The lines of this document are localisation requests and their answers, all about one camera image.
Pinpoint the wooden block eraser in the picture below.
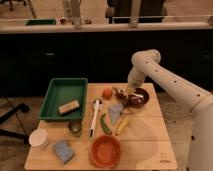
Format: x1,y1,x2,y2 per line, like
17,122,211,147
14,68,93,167
58,100,80,115

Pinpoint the green tray in background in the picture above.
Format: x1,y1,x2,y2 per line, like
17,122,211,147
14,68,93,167
26,19,56,26

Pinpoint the bunch of dark grapes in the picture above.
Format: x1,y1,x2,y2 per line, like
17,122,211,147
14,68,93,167
113,87,129,106

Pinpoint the orange tomato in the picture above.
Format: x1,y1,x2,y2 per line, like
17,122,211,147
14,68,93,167
102,88,112,100

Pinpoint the light blue cloth piece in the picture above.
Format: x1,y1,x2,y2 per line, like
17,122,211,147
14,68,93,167
108,103,124,124

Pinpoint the white paper cup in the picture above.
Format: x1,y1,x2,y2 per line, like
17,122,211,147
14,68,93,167
29,129,49,149

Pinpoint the black office chair base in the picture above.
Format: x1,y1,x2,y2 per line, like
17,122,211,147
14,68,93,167
0,76,30,145

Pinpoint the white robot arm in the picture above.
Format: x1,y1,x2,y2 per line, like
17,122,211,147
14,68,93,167
128,49,213,171

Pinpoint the orange bowl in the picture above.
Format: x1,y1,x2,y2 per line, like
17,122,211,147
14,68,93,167
89,135,121,168

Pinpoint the purple bowl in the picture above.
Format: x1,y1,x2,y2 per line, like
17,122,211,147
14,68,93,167
128,88,149,108

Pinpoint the silver fork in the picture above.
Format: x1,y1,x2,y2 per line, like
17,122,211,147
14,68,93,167
131,93,144,98

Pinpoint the green chili pepper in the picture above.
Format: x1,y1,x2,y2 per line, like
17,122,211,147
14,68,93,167
100,114,112,135

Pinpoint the green plastic tray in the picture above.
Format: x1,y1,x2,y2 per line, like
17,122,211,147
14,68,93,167
39,78,87,122

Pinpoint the blue sponge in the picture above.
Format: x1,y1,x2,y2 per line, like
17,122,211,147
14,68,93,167
53,140,74,164

